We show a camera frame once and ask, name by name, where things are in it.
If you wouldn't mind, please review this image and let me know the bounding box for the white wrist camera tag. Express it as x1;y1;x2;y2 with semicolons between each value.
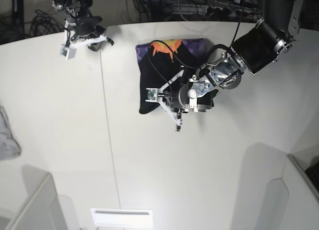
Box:
145;69;188;132
59;34;114;60

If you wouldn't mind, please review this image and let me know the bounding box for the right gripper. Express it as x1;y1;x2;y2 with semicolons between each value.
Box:
66;14;105;45

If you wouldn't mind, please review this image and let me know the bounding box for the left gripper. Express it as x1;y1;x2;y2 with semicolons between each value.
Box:
166;82;214;112

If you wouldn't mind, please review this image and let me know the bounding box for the black T-shirt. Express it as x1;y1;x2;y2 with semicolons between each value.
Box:
136;38;207;114

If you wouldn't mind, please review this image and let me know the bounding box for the grey cloth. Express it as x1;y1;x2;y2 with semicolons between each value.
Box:
0;106;21;161

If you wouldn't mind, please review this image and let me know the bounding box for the white wrist camera tag left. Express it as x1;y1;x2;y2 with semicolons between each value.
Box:
145;69;188;132

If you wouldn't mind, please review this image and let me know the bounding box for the white wrist camera tag right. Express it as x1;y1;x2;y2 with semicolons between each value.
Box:
59;34;114;60

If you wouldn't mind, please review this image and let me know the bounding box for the black keyboard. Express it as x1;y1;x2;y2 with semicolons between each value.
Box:
306;164;319;191

